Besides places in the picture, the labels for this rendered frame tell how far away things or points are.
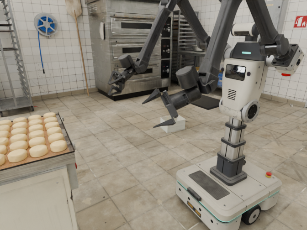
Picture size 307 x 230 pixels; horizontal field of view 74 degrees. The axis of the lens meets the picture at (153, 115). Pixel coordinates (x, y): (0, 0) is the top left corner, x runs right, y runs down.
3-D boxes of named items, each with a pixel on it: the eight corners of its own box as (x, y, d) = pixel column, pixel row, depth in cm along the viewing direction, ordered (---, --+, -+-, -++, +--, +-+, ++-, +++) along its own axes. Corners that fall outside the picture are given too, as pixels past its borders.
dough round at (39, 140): (26, 147, 69) (24, 142, 69) (38, 140, 74) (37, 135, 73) (37, 149, 68) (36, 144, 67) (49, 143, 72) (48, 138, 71)
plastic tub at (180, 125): (166, 133, 280) (167, 122, 275) (159, 127, 299) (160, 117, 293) (185, 129, 293) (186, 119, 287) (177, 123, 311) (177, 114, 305)
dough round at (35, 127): (46, 129, 82) (45, 125, 81) (35, 134, 78) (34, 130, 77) (37, 128, 84) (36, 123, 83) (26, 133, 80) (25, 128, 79)
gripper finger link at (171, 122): (155, 132, 71) (179, 121, 71) (146, 114, 72) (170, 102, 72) (156, 133, 78) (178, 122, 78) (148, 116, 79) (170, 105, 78)
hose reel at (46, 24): (64, 70, 436) (55, 13, 396) (66, 71, 423) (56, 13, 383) (42, 72, 414) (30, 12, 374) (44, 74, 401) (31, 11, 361)
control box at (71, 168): (70, 190, 78) (64, 159, 73) (61, 159, 98) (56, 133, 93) (79, 187, 80) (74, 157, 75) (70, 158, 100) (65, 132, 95)
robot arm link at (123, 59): (147, 69, 118) (140, 65, 125) (140, 50, 112) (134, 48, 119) (129, 79, 116) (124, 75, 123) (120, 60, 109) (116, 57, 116)
